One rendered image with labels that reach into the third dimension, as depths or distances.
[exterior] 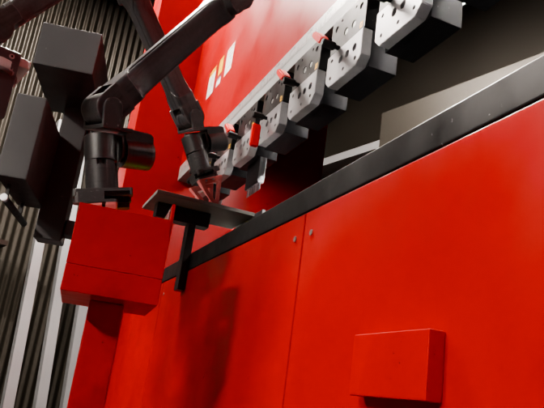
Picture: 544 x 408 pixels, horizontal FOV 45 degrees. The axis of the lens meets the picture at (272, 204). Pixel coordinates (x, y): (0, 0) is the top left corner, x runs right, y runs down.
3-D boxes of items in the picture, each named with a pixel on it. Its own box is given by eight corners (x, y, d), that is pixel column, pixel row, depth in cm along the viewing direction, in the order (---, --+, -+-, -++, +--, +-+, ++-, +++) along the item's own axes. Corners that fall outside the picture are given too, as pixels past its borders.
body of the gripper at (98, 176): (133, 197, 114) (131, 156, 115) (72, 198, 111) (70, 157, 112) (130, 206, 120) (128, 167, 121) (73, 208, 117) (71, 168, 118)
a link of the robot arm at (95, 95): (214, -13, 139) (246, -25, 131) (228, 10, 142) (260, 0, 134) (70, 108, 119) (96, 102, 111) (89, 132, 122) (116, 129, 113)
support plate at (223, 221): (142, 208, 178) (142, 205, 178) (231, 229, 187) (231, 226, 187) (157, 193, 162) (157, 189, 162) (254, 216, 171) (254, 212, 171)
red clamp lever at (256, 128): (246, 146, 168) (252, 112, 171) (261, 150, 170) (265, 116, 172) (248, 144, 167) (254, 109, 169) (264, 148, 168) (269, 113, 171)
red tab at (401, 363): (348, 394, 76) (354, 334, 78) (363, 397, 76) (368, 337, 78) (425, 401, 62) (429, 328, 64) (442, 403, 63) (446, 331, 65)
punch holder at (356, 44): (324, 91, 139) (332, 23, 143) (359, 102, 141) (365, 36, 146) (359, 61, 125) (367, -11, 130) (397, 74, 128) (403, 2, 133)
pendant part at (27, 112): (16, 205, 297) (35, 133, 308) (43, 210, 299) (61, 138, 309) (-6, 174, 254) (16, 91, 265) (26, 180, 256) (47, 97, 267)
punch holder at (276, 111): (255, 147, 174) (264, 92, 179) (284, 155, 177) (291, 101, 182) (278, 129, 161) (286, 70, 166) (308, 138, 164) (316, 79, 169)
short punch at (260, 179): (243, 197, 186) (248, 166, 189) (249, 198, 187) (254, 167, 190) (256, 189, 177) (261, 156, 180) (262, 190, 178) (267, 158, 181)
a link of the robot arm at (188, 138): (176, 138, 178) (185, 130, 173) (197, 135, 182) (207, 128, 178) (183, 161, 177) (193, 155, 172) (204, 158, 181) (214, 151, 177)
